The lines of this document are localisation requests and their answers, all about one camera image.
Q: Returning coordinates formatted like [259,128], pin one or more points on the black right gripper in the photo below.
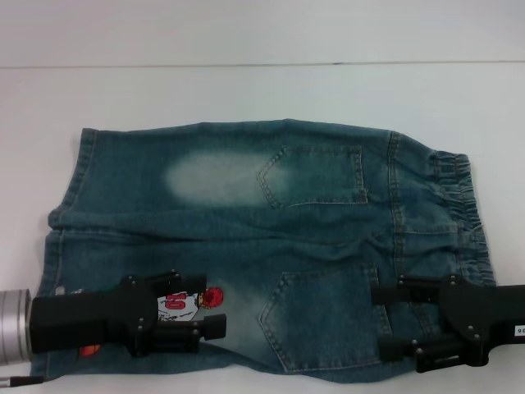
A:
[484,316]

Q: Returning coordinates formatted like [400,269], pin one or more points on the blue denim shorts with print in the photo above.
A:
[311,246]

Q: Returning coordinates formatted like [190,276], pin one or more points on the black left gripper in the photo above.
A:
[82,320]

